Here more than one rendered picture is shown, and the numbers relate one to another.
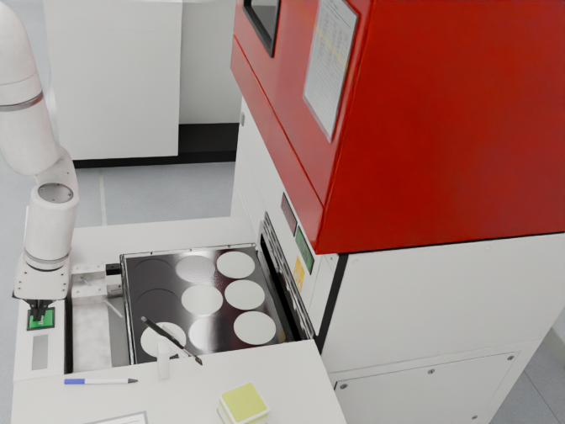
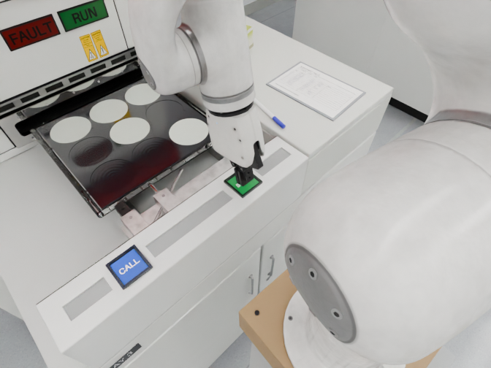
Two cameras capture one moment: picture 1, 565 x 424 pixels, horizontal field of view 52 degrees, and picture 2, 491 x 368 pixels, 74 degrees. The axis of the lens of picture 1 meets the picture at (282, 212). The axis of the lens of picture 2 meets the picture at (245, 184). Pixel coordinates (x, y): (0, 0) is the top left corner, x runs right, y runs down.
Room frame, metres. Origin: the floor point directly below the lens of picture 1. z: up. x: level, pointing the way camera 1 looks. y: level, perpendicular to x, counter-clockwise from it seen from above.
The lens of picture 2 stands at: (0.94, 0.85, 1.47)
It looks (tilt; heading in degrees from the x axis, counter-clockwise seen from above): 52 degrees down; 248
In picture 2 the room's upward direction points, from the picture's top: straight up
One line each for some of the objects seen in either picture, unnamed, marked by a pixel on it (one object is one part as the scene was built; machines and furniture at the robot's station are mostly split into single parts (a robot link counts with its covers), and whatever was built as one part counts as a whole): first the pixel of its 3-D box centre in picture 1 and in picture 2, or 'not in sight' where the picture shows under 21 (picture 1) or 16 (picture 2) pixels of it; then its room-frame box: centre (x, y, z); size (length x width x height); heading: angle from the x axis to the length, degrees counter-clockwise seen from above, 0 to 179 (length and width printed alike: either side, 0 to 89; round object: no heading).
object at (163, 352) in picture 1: (171, 351); not in sight; (0.71, 0.17, 1.03); 0.06 x 0.04 x 0.13; 112
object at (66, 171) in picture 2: (190, 251); (63, 168); (1.15, 0.23, 0.90); 0.37 x 0.01 x 0.01; 112
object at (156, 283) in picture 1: (202, 299); (130, 131); (0.98, 0.16, 0.90); 0.34 x 0.34 x 0.01; 22
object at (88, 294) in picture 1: (89, 294); (171, 206); (0.94, 0.43, 0.89); 0.08 x 0.03 x 0.03; 112
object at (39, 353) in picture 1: (45, 299); (198, 238); (0.91, 0.52, 0.89); 0.55 x 0.09 x 0.14; 22
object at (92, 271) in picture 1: (88, 271); (139, 228); (1.01, 0.46, 0.89); 0.08 x 0.03 x 0.03; 112
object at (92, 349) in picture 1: (91, 327); (201, 194); (0.87, 0.40, 0.87); 0.36 x 0.08 x 0.03; 22
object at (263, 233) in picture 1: (281, 287); (86, 97); (1.08, -0.03, 0.89); 0.44 x 0.02 x 0.10; 22
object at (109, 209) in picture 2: (127, 309); (171, 169); (0.91, 0.33, 0.90); 0.38 x 0.01 x 0.01; 22
